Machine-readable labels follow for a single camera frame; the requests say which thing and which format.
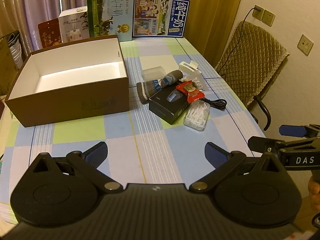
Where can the translucent plastic container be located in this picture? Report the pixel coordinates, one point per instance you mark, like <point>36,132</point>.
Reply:
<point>153,73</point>

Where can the white cardboard box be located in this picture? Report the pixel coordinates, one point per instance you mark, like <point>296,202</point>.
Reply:
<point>75,106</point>

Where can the clear box of floss picks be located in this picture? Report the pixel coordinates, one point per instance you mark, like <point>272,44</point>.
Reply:
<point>196,116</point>

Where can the checked tablecloth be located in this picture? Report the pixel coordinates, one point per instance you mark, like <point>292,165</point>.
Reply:
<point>150,142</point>

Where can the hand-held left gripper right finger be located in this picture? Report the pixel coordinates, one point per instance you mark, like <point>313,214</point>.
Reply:
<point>215,153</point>

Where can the chair with quilted cover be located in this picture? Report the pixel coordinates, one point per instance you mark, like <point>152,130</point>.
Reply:
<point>250,62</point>

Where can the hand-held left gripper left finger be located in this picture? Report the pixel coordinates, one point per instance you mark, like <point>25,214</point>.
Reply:
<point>96,153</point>

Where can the white humidifier box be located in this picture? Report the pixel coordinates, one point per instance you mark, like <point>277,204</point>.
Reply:
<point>72,27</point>

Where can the red gift box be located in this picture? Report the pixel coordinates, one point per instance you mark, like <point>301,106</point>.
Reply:
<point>48,35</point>

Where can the blue milk carton box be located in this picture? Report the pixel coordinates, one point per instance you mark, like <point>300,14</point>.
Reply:
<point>160,17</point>

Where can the white hair claw clip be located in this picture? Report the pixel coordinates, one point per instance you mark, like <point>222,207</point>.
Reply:
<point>186,66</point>

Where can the wall socket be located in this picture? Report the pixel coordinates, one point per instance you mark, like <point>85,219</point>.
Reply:
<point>305,45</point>
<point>257,16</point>
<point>268,18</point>

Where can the purple curtain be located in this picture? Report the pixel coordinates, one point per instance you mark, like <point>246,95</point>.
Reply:
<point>37,0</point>

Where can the grey knitted sock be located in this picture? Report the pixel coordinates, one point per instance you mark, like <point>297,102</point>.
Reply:
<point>155,85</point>

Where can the person's right hand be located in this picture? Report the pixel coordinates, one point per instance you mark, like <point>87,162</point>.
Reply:
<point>314,192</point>

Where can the wooden door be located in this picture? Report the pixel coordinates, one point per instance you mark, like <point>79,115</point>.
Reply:
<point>212,17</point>

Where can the green milk carton box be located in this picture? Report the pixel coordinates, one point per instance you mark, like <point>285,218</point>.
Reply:
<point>110,15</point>

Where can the stack of white bowls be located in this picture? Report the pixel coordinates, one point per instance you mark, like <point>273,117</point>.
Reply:
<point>15,50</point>

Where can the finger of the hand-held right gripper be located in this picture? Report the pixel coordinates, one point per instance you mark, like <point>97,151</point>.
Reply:
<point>292,130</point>
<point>260,144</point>

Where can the bag of cotton swabs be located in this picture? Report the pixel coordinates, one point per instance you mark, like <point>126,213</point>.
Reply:
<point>198,82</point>

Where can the red snack packet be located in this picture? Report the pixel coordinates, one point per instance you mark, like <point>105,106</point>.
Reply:
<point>192,92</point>

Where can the black shaver box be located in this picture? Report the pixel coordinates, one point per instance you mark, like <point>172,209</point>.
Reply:
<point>162,108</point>

